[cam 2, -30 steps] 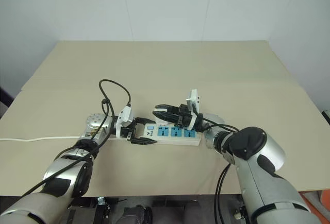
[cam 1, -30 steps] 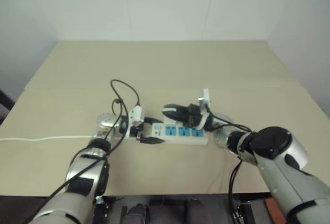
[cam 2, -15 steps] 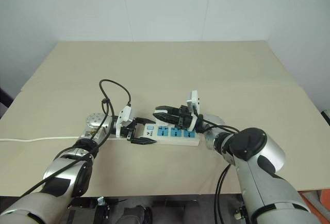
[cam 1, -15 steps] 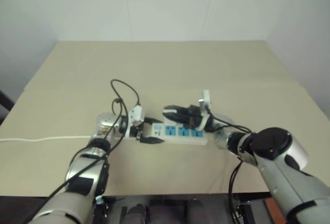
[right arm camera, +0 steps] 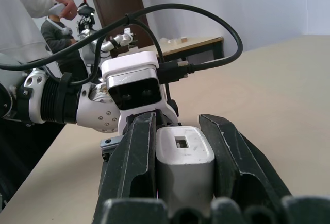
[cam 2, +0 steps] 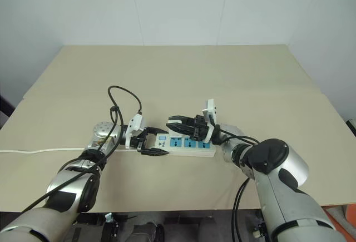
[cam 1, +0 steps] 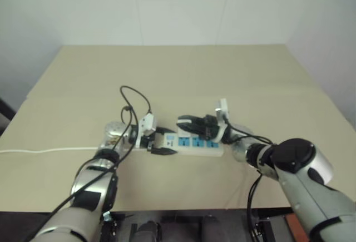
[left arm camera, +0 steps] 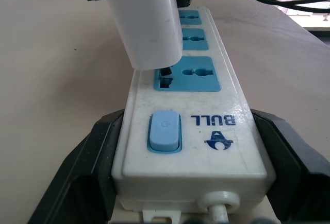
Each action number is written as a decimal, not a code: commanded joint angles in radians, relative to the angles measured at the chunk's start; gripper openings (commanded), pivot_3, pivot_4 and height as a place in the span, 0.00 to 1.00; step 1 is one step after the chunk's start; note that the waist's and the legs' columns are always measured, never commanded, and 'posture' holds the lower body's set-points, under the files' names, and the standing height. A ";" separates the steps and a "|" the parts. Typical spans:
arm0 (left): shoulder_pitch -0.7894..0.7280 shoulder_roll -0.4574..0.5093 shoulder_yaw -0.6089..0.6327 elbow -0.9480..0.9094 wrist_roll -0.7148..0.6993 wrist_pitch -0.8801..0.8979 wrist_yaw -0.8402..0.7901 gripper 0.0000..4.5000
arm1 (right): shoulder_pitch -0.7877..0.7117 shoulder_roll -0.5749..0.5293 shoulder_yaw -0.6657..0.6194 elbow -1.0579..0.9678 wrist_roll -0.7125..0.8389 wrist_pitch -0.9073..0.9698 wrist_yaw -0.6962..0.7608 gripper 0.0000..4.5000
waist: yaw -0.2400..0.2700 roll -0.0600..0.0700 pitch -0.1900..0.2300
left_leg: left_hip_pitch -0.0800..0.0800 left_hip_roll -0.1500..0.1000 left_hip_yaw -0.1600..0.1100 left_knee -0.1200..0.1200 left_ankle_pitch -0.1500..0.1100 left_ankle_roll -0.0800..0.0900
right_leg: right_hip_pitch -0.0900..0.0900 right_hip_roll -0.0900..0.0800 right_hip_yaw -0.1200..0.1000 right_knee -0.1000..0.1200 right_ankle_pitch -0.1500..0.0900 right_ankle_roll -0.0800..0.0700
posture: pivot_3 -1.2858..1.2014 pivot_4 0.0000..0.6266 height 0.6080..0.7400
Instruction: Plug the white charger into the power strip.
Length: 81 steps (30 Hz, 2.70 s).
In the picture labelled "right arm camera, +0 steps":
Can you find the silver humanoid robot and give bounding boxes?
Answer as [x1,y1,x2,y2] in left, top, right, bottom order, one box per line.
[76,4,136,80]

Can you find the brown wooden door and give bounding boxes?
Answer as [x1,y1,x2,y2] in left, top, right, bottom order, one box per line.
[87,0,156,53]

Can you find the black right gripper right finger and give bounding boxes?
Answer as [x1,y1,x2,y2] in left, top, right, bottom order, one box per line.
[198,113,292,207]

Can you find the person in grey sweater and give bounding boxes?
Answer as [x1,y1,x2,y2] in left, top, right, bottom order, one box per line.
[40,14,90,81]

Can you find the small white blocks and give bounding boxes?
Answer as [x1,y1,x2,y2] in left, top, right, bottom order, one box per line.
[159,37,179,45]

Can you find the white charger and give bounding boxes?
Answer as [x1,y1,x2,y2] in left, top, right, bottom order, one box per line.
[155,125,216,211]

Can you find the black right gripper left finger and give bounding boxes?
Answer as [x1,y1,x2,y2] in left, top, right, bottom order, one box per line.
[95,111,158,211]

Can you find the white handheld controller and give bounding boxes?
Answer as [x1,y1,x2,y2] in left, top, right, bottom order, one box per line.
[48,2,68,18]

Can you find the wooden table with black frame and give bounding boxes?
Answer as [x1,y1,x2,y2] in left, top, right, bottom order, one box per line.
[134,36,224,64]

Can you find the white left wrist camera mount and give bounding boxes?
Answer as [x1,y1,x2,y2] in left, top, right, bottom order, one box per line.
[100,50,181,135]

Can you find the person's bare hand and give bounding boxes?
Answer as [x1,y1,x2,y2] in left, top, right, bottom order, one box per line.
[50,0,78,19]

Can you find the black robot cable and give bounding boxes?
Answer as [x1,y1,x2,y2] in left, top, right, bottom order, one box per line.
[0,3,243,118]

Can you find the person in white top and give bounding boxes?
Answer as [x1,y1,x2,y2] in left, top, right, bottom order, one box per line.
[0,0,57,65]

